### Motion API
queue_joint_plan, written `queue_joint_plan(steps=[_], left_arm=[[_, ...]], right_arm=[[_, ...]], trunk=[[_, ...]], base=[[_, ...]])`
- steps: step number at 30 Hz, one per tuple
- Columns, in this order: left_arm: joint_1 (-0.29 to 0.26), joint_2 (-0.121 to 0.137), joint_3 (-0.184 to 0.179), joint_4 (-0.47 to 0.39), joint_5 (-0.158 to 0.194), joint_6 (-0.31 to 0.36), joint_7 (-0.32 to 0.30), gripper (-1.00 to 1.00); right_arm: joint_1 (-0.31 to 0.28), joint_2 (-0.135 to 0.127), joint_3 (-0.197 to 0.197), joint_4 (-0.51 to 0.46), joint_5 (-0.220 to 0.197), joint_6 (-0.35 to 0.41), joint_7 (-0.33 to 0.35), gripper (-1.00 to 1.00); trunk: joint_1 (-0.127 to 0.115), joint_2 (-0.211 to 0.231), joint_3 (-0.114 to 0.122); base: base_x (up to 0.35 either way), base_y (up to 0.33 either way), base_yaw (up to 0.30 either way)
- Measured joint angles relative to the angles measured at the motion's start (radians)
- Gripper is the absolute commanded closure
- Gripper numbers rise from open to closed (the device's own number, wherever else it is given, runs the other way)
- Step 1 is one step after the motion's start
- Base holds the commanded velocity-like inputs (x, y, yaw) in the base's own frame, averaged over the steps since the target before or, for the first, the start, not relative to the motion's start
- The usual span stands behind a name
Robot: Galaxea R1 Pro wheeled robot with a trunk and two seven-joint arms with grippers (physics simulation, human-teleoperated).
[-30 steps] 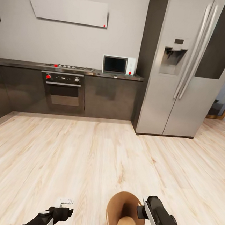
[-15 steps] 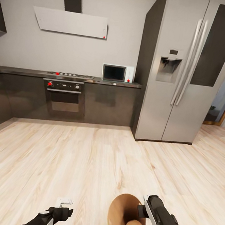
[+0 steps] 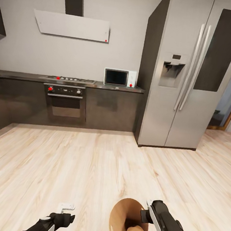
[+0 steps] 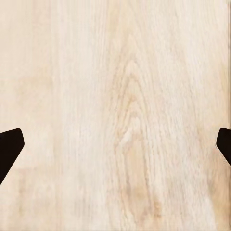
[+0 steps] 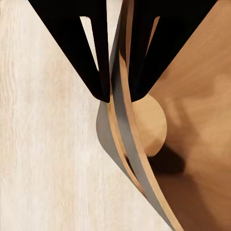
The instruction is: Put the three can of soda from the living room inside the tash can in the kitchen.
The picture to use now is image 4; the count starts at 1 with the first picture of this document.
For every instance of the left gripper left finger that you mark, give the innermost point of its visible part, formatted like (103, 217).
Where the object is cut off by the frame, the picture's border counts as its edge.
(11, 144)

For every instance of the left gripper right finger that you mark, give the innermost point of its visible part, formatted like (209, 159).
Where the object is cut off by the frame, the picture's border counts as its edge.
(224, 143)

